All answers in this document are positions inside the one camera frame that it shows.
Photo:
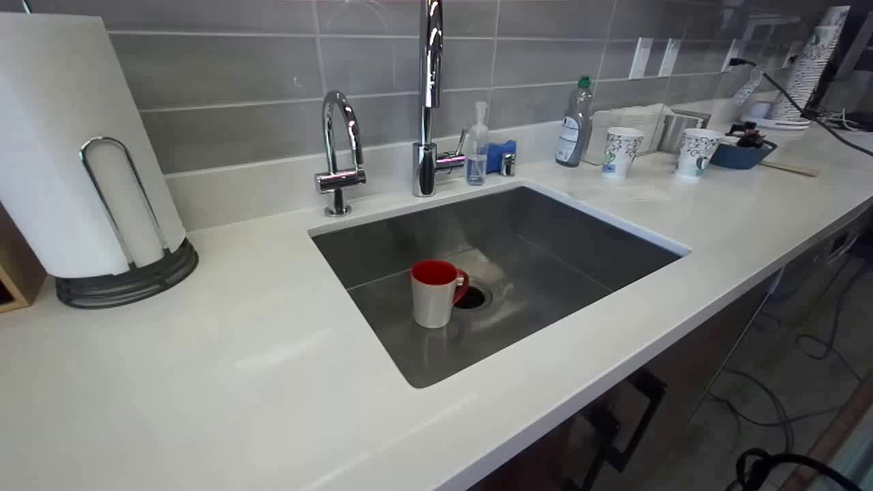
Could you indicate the patterned paper cup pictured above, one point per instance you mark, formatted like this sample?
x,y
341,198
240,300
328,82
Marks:
x,y
697,152
620,152

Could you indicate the wooden box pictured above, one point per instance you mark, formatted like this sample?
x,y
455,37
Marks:
x,y
13,273

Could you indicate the small chrome faucet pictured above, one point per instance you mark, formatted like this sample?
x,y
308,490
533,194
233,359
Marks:
x,y
338,173

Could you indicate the stainless steel sink basin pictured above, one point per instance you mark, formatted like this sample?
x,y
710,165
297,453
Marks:
x,y
562,246

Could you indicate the tall chrome arched faucet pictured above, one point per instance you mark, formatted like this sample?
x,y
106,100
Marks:
x,y
425,90

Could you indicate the white mug red interior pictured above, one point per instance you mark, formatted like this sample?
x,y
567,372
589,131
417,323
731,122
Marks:
x,y
432,304

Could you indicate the white wall switch plate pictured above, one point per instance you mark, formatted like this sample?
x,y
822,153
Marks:
x,y
642,55

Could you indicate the blue bowl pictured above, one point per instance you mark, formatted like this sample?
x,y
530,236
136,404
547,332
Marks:
x,y
739,156

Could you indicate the white paper towel roll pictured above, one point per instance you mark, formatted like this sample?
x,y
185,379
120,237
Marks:
x,y
56,137

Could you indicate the clear soap pump bottle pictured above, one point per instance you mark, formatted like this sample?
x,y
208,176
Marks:
x,y
474,152

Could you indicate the water bottle green cap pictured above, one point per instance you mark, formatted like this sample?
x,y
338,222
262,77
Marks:
x,y
573,131

